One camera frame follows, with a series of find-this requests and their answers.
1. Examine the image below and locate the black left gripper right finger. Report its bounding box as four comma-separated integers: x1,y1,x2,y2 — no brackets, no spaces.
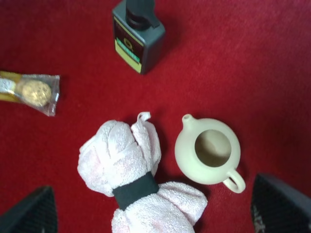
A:
250,173,311,233

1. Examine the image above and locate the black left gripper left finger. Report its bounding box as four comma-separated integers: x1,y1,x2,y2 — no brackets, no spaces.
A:
0,186,58,233

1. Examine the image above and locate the pink towel with black band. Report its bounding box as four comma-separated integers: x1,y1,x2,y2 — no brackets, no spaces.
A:
77,112,207,233

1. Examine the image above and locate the cream ceramic teapot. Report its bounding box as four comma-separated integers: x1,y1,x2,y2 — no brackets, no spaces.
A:
174,114,246,194

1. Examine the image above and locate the wrapped snack packet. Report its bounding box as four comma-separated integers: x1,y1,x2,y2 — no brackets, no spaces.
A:
0,71,60,117

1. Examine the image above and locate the red tablecloth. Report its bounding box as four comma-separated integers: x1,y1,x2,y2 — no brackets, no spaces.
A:
0,0,311,233

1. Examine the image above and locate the dark pump bottle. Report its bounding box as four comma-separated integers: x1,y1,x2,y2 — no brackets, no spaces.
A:
112,0,165,74

